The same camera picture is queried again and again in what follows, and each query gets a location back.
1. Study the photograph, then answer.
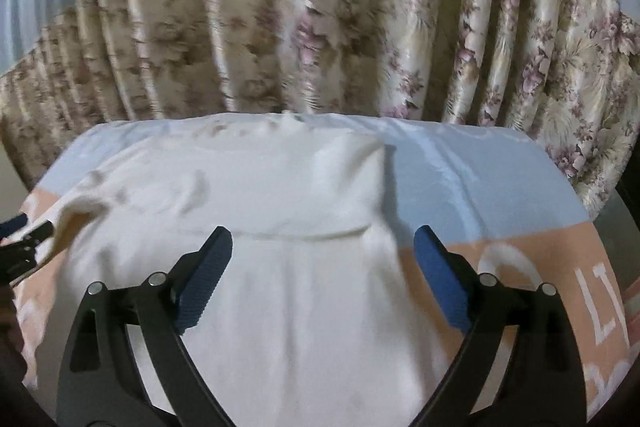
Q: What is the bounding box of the white knit sweater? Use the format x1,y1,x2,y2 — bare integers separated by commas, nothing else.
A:
28,122,446,426

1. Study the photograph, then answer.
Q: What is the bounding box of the peach and blue blanket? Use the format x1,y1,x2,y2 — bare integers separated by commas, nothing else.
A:
16,114,630,417

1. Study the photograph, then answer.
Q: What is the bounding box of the floral curtain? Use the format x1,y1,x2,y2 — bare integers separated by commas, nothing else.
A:
1,0,639,216

